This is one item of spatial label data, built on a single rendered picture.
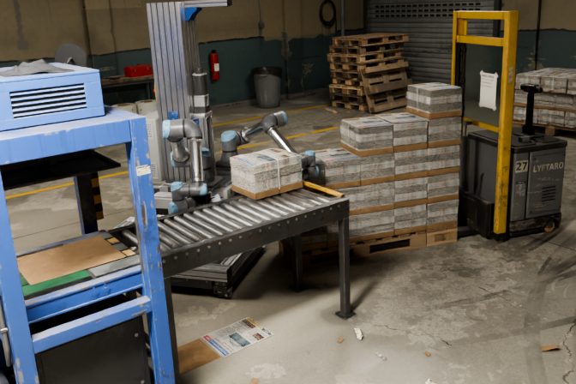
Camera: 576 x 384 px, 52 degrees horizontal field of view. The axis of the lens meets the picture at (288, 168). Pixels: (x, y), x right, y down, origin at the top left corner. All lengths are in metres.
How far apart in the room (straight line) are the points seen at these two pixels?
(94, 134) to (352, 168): 2.44
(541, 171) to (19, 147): 4.04
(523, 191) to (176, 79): 2.91
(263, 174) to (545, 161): 2.52
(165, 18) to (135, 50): 6.57
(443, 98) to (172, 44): 2.09
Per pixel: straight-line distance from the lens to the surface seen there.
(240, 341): 3.79
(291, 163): 3.83
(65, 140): 2.52
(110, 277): 2.94
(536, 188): 5.28
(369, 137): 4.53
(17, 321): 2.69
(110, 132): 2.58
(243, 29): 11.83
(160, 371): 3.06
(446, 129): 4.82
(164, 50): 4.26
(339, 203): 3.65
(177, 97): 4.26
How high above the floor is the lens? 2.00
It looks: 16 degrees down
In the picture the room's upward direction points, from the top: 3 degrees counter-clockwise
